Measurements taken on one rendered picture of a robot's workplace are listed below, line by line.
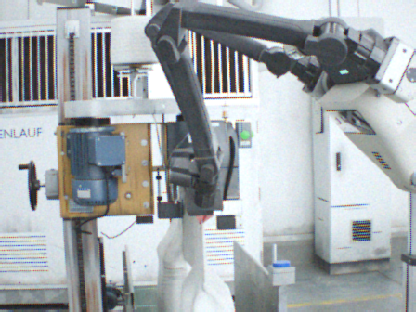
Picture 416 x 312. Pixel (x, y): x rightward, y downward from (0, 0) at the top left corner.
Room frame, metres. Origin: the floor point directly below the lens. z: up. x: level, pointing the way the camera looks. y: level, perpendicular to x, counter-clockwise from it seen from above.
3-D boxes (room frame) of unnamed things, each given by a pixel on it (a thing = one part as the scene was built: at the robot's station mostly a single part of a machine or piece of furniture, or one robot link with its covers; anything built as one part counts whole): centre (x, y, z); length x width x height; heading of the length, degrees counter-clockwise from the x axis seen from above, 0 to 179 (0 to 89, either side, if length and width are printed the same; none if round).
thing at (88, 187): (2.43, 0.36, 1.21); 0.15 x 0.15 x 0.25
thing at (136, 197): (2.68, 0.36, 1.18); 0.34 x 0.25 x 0.31; 97
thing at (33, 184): (2.62, 0.62, 1.13); 0.18 x 0.11 x 0.18; 7
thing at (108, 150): (2.35, 0.31, 1.25); 0.10 x 0.08 x 0.12; 122
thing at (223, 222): (2.64, -0.08, 0.98); 0.09 x 0.05 x 0.05; 97
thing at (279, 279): (2.54, -0.24, 0.81); 0.08 x 0.08 x 0.06; 7
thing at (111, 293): (4.23, 0.57, 0.35); 0.30 x 0.15 x 0.15; 7
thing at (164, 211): (2.61, 0.14, 1.04); 0.08 x 0.06 x 0.05; 97
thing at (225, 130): (2.75, 0.03, 1.21); 0.30 x 0.25 x 0.30; 7
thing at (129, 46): (2.46, 0.22, 1.61); 0.17 x 0.17 x 0.17
